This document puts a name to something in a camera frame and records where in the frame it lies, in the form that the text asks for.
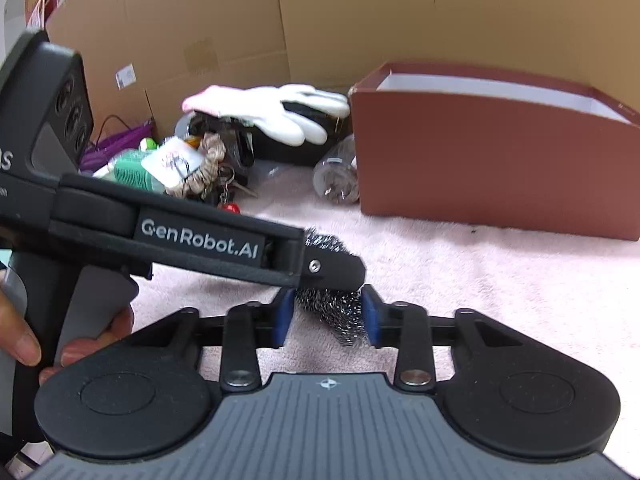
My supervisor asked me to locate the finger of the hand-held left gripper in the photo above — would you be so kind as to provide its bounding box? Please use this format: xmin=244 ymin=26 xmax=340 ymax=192
xmin=298 ymin=245 xmax=367 ymax=293

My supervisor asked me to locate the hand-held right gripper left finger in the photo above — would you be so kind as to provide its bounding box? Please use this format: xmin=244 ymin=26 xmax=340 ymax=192
xmin=122 ymin=287 xmax=296 ymax=393

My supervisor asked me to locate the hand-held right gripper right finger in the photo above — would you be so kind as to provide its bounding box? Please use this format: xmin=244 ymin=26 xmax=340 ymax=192
xmin=360 ymin=284 xmax=526 ymax=393

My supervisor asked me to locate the steel wool scrubber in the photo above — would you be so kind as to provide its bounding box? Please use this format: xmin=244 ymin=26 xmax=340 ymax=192
xmin=295 ymin=226 xmax=366 ymax=347

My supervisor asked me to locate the brown cardboard box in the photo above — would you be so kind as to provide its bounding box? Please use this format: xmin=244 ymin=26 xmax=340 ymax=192
xmin=348 ymin=62 xmax=640 ymax=241

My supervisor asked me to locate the person's left hand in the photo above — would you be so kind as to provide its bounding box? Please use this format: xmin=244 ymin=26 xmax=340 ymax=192
xmin=0 ymin=287 xmax=136 ymax=386

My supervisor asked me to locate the plastic bottle with green label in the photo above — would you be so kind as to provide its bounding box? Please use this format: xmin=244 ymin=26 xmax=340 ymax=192
xmin=92 ymin=147 xmax=166 ymax=195

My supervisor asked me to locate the purple plastic basket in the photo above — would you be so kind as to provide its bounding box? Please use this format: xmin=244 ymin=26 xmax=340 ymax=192
xmin=80 ymin=119 xmax=156 ymax=173

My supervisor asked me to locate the large clear adhesive hook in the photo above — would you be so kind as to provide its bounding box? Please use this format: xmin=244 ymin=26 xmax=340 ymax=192
xmin=141 ymin=137 xmax=206 ymax=188

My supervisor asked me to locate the plaid beige scrunchie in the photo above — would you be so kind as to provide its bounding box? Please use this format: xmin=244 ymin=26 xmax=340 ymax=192
xmin=167 ymin=132 xmax=226 ymax=200

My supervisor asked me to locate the black fuzzy fabric item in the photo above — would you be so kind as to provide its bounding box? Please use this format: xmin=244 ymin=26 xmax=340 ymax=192
xmin=190 ymin=102 xmax=351 ymax=168

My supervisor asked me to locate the pink towel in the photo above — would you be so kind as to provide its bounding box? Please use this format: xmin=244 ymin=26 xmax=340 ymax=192
xmin=120 ymin=160 xmax=640 ymax=471

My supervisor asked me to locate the white glove with pink cuff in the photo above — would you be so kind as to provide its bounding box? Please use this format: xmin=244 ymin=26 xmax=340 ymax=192
xmin=181 ymin=84 xmax=351 ymax=147

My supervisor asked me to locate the cardboard backdrop panel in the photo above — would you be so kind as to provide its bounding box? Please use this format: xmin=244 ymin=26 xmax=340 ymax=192
xmin=45 ymin=0 xmax=640 ymax=126

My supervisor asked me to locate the black cable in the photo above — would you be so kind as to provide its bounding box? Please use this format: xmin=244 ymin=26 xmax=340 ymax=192
xmin=95 ymin=114 xmax=153 ymax=153

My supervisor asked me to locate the red cherry keychain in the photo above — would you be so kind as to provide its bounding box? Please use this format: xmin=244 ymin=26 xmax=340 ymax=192
xmin=215 ymin=165 xmax=261 ymax=216

